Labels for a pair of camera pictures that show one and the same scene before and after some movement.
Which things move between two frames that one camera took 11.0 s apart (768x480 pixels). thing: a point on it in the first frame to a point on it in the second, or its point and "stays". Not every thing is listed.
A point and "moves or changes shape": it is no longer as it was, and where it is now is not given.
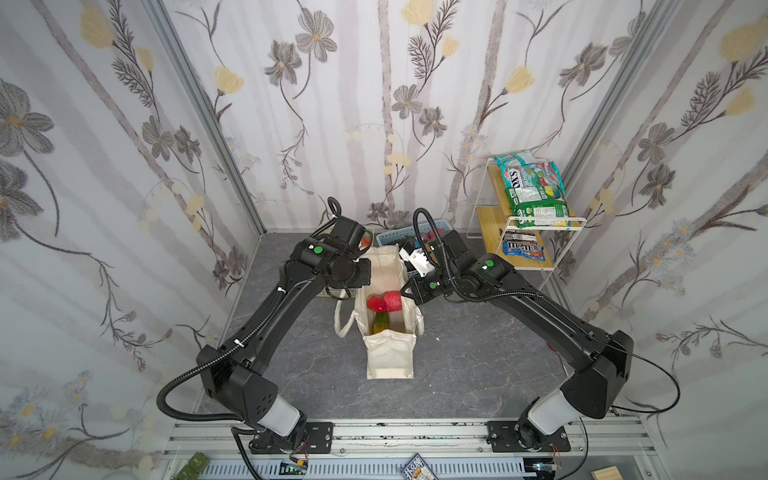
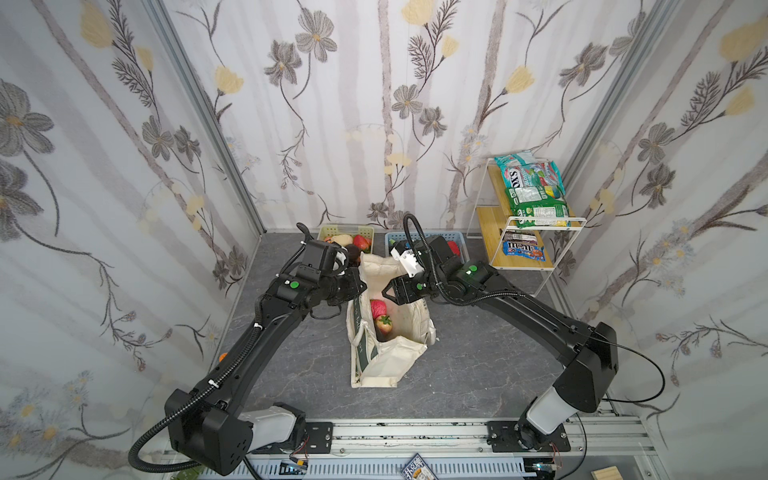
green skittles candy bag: x=535 y=191 stays
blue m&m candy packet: x=524 y=248 stays
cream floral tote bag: x=384 y=314 moves or changes shape
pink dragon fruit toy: x=393 y=300 moves or changes shape
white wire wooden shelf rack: x=521 y=209 stays
